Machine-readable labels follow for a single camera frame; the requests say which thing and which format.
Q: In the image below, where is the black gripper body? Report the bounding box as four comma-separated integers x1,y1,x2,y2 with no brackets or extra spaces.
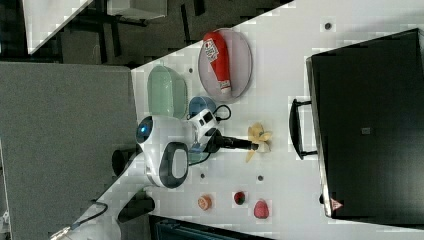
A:
204,128,232,153

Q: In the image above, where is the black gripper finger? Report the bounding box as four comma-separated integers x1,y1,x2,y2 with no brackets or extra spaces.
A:
232,139,259,150

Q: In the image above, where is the peeled yellow toy banana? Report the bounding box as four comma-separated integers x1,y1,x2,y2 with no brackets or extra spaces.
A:
245,122,272,162

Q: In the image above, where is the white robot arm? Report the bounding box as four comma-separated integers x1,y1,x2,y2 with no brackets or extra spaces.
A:
49,109,259,240

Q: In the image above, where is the green mug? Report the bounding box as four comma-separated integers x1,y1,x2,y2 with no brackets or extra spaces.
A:
188,143,210,166

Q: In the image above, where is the blue cup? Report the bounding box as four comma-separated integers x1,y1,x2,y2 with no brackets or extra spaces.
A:
188,96,216,117

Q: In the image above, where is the red green strawberry toy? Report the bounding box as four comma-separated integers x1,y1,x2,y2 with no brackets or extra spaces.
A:
233,191,245,205

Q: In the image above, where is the orange slice toy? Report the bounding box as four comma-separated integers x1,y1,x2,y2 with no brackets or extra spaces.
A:
197,195,212,211

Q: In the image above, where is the green perforated colander basket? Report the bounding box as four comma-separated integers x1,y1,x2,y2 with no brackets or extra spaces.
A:
147,65,187,119

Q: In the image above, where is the pink strawberry toy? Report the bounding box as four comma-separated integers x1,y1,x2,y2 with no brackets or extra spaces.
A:
254,200,269,219

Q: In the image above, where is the grey round plate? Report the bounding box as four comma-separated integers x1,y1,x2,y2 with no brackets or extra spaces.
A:
198,28,252,102

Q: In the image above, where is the red ketchup bottle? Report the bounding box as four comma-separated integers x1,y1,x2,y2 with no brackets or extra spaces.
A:
203,31,231,94

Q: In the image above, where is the black cylinder cup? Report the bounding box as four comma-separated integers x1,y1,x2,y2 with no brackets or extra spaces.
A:
112,149,140,176

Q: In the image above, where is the black cylinder container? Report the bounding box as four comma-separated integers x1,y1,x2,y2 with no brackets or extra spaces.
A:
118,196,155,223

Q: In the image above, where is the black toaster oven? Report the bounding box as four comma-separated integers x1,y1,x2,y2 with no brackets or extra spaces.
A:
305,28,424,229

